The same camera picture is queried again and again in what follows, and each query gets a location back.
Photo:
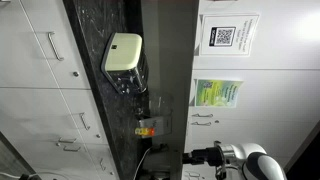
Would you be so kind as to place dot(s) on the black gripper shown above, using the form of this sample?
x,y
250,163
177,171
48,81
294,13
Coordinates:
x,y
212,156

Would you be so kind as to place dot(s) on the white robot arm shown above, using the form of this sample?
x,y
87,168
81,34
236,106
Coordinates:
x,y
249,160

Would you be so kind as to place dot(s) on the silver blender base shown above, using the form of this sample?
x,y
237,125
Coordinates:
x,y
155,126

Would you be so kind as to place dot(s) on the green paper poster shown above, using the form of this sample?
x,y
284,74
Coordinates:
x,y
217,93

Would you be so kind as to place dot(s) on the clear glass blender jar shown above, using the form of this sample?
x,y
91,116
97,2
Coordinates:
x,y
153,105

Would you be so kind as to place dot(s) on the QR code paper sign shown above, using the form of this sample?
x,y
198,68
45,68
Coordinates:
x,y
228,35

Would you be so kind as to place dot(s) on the silver upper cabinet handle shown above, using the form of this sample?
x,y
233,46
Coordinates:
x,y
202,116

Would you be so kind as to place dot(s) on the silver cabinet handle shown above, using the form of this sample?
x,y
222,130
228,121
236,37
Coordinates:
x,y
85,124
66,141
202,116

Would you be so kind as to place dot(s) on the silver lower cabinet handle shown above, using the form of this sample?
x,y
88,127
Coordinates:
x,y
66,141

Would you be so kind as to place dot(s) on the long silver drawer handle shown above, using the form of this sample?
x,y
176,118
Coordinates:
x,y
55,51

